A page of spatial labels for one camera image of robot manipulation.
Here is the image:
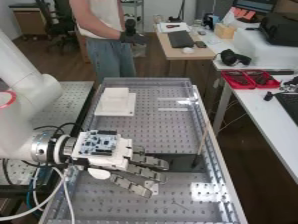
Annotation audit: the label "white desk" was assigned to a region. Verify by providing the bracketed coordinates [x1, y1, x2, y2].
[211, 31, 298, 185]

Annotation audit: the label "person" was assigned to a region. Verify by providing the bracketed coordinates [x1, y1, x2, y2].
[67, 0, 150, 85]

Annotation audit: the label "black case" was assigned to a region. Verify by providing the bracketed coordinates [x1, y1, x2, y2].
[258, 12, 298, 48]

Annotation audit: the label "small white box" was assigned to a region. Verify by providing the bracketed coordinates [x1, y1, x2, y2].
[93, 86, 138, 118]

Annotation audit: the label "wooden tissue box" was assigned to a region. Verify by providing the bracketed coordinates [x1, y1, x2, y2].
[213, 22, 236, 41]

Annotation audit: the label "black keyboard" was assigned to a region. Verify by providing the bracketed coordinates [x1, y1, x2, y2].
[274, 92, 298, 127]
[166, 30, 195, 49]

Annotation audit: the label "small black object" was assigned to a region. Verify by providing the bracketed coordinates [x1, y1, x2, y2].
[262, 90, 275, 102]

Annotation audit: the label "dark computer monitor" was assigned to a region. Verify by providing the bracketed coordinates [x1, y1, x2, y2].
[231, 0, 279, 14]

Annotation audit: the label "red tray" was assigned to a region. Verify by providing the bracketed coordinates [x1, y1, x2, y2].
[219, 69, 258, 91]
[244, 69, 282, 90]

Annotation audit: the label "clear box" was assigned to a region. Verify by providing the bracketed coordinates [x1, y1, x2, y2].
[38, 76, 250, 224]

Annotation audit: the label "black plate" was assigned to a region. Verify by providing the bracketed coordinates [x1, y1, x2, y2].
[155, 153, 210, 173]

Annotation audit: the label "white cable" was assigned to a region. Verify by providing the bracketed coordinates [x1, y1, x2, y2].
[0, 165, 66, 222]
[61, 168, 77, 224]

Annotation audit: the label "black headphones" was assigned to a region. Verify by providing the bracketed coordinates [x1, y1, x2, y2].
[219, 48, 252, 67]

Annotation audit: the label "wooden cabinet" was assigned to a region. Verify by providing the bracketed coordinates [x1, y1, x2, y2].
[8, 2, 48, 36]

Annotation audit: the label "black office chair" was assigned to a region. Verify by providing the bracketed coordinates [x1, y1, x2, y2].
[33, 0, 77, 52]

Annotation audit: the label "black cable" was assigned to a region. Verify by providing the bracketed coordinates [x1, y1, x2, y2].
[32, 121, 85, 138]

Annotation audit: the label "black handheld controller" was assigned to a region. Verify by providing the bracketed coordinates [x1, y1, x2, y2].
[118, 17, 149, 47]

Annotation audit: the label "wooden desk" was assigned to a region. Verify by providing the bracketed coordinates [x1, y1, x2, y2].
[154, 22, 219, 80]

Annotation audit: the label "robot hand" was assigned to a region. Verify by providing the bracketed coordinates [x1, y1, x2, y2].
[69, 129, 170, 199]

